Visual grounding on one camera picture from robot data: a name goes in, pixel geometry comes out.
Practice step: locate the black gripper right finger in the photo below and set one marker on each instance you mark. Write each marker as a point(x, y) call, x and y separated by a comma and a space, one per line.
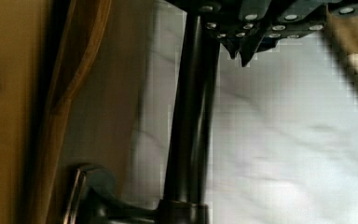
point(304, 17)

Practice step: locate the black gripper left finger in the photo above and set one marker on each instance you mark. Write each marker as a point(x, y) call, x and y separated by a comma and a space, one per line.
point(239, 25)

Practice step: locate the black metal drawer handle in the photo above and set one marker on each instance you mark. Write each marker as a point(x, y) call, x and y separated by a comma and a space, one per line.
point(92, 200)

